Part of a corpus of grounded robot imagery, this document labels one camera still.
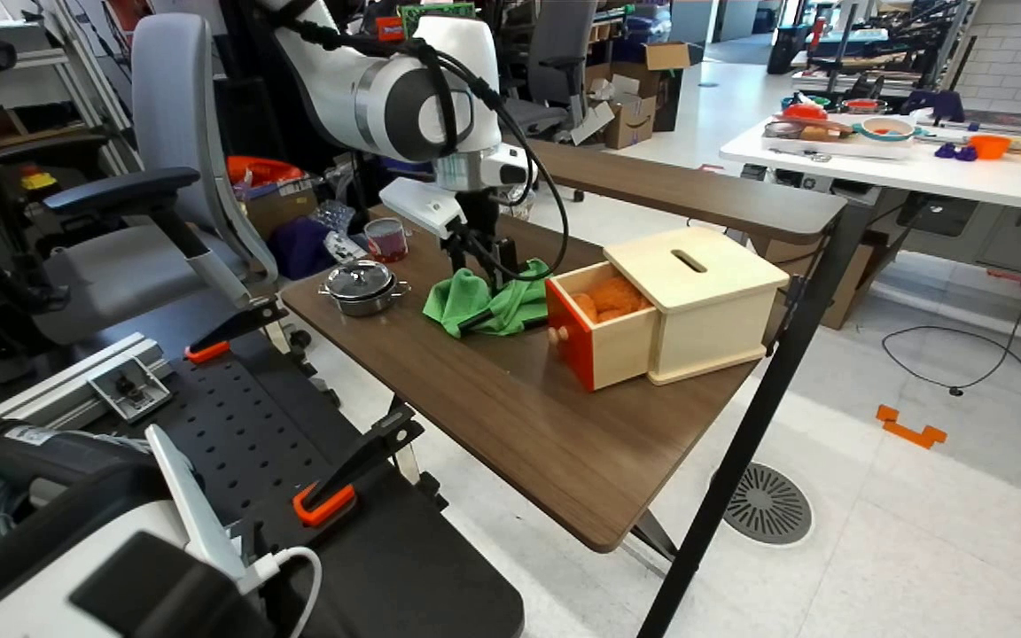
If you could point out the wooden box with slot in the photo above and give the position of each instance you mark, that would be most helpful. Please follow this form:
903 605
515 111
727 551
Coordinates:
712 305

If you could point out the orange and black clamp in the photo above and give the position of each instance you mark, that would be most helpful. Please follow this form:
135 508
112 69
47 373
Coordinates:
210 351
328 506

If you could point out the round floor drain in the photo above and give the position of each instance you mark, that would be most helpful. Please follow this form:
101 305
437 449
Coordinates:
766 506

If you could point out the red wooden drawer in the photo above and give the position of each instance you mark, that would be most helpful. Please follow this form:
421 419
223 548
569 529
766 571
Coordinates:
569 336

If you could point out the white plastic bracket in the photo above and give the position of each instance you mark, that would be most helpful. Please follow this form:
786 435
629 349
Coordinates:
192 508

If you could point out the white table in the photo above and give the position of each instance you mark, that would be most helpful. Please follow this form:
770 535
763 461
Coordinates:
948 177

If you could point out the orange bowl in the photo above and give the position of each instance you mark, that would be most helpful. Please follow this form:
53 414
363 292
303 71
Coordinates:
990 147

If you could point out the black base table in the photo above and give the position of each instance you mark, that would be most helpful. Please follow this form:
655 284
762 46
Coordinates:
415 588

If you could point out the brown wooden side table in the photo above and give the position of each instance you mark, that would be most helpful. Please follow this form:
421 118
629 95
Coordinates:
701 190

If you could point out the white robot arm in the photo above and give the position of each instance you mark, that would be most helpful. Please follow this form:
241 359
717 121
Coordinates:
371 102

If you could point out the aluminium extrusion rail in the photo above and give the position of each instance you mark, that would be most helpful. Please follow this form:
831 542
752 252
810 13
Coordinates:
62 378

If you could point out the black flat phone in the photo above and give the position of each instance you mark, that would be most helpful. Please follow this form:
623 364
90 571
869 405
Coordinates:
144 585

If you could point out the orange tape floor marker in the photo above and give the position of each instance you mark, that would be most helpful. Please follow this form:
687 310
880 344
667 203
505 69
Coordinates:
908 430

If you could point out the clear plastic container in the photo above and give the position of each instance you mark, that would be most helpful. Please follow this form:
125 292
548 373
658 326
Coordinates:
387 237

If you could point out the black perforated mounting board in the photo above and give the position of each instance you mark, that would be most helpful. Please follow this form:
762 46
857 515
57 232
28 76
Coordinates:
251 437

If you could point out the small wooden drawer knob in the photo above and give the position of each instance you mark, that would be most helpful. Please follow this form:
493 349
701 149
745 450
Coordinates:
560 336

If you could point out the black office chair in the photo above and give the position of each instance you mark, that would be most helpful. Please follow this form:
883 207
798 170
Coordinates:
562 46

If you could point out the black diagonal metal pole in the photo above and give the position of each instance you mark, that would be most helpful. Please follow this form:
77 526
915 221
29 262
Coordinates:
762 414

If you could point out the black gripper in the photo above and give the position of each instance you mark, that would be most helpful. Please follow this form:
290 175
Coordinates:
479 219

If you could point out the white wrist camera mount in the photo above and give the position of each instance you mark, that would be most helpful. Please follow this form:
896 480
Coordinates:
424 207

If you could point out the open cardboard box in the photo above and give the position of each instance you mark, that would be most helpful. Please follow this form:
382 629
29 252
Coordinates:
633 121

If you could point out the grey office chair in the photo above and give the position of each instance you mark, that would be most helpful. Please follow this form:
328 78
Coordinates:
180 95

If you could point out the small cardboard box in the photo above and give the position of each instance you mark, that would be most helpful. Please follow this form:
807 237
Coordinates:
667 58

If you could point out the steel pot with lid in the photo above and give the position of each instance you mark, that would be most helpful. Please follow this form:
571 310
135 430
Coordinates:
363 289

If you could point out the purple bag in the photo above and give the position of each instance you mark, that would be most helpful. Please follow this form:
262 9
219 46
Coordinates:
298 250

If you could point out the green towel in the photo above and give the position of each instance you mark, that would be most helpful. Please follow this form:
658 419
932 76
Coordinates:
464 305

